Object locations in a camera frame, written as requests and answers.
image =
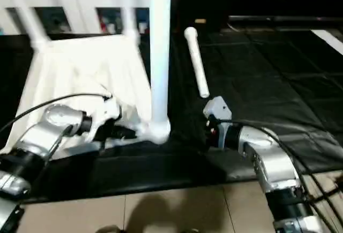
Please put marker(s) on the white plastic table top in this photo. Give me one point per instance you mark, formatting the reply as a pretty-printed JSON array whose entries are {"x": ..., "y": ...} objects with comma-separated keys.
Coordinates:
[{"x": 80, "y": 72}]

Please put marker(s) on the white plastic table leg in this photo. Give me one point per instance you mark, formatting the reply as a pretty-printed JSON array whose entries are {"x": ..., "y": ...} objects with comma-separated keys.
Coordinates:
[
  {"x": 160, "y": 56},
  {"x": 27, "y": 13},
  {"x": 130, "y": 8},
  {"x": 197, "y": 64}
]

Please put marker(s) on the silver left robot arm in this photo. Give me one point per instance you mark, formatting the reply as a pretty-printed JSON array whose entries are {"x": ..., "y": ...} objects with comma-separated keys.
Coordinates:
[{"x": 43, "y": 136}]

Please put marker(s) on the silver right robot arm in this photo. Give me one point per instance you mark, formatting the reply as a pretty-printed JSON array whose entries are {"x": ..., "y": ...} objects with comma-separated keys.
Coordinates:
[{"x": 273, "y": 163}]

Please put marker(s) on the black work mat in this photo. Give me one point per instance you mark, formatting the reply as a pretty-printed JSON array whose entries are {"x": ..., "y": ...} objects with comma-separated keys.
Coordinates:
[{"x": 257, "y": 83}]

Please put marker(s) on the red bottle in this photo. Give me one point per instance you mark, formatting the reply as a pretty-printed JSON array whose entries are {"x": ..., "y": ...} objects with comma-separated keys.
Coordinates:
[{"x": 111, "y": 27}]

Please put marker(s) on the tan label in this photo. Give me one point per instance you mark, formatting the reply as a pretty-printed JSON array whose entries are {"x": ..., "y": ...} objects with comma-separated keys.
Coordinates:
[{"x": 200, "y": 21}]

